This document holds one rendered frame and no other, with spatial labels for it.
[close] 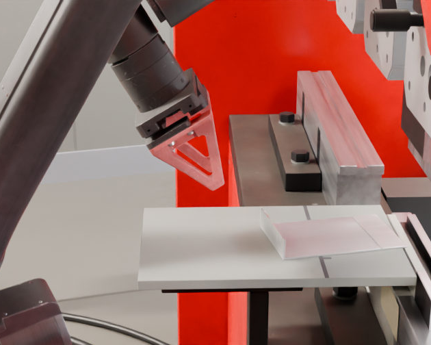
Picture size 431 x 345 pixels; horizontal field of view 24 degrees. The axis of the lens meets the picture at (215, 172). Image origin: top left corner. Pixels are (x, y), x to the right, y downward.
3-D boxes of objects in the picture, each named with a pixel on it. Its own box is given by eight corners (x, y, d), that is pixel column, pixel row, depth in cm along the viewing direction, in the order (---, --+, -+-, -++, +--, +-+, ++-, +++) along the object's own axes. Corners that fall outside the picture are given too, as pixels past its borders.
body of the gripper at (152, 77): (201, 81, 101) (162, 20, 99) (204, 109, 92) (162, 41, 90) (147, 113, 102) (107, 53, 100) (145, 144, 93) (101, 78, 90)
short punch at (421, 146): (399, 148, 104) (405, 59, 101) (418, 148, 104) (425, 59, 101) (421, 182, 95) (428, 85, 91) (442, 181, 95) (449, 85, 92)
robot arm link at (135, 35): (73, 8, 96) (74, 15, 90) (133, -31, 96) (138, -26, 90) (112, 68, 98) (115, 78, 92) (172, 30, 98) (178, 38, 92)
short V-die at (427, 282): (386, 239, 109) (387, 214, 108) (413, 239, 109) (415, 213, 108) (429, 330, 90) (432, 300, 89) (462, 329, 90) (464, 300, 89)
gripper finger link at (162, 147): (245, 154, 101) (196, 77, 98) (250, 177, 94) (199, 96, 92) (187, 187, 102) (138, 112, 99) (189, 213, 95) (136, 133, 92)
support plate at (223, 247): (144, 215, 110) (144, 207, 110) (380, 212, 111) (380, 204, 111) (137, 290, 93) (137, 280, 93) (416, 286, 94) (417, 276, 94)
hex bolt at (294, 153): (290, 158, 153) (290, 148, 153) (308, 158, 154) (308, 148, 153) (291, 164, 151) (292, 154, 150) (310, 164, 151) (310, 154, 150)
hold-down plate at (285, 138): (267, 130, 177) (268, 113, 176) (298, 129, 177) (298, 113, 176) (284, 192, 148) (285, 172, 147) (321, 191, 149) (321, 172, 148)
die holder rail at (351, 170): (295, 121, 181) (297, 70, 178) (328, 120, 182) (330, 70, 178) (336, 231, 135) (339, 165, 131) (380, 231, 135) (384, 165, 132)
